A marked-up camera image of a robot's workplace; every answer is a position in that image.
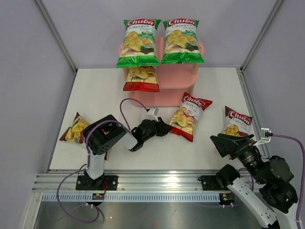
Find green Chuba chips bag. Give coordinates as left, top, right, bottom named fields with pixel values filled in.
left=116, top=18, right=161, bottom=68
left=161, top=18, right=204, bottom=64

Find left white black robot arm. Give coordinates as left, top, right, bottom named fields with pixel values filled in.
left=76, top=114, right=172, bottom=190

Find red Chuba chips bag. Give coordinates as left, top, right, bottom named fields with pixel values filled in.
left=169, top=92, right=213, bottom=142
left=123, top=66, right=160, bottom=93

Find brown chuba chips bag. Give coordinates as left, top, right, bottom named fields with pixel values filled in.
left=59, top=111, right=110, bottom=160
left=222, top=106, right=253, bottom=137

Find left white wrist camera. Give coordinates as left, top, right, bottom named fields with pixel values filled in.
left=146, top=107, right=159, bottom=121

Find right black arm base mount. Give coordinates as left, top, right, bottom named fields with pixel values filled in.
left=197, top=175, right=228, bottom=191

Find pink three-tier wooden shelf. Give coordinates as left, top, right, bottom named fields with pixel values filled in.
left=118, top=36, right=205, bottom=108

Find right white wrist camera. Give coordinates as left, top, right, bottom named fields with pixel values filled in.
left=254, top=127, right=273, bottom=146

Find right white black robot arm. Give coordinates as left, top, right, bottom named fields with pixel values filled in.
left=210, top=132, right=302, bottom=229

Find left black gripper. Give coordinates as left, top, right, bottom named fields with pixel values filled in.
left=142, top=117, right=172, bottom=143

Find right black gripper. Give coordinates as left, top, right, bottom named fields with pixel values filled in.
left=210, top=132, right=267, bottom=183

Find white slotted cable duct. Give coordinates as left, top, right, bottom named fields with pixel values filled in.
left=42, top=192, right=220, bottom=203

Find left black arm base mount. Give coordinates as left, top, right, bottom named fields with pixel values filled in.
left=75, top=175, right=118, bottom=191

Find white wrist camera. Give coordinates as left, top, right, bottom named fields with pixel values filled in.
left=254, top=127, right=273, bottom=146
left=146, top=107, right=159, bottom=121

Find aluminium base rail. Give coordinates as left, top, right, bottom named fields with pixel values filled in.
left=32, top=170, right=217, bottom=193

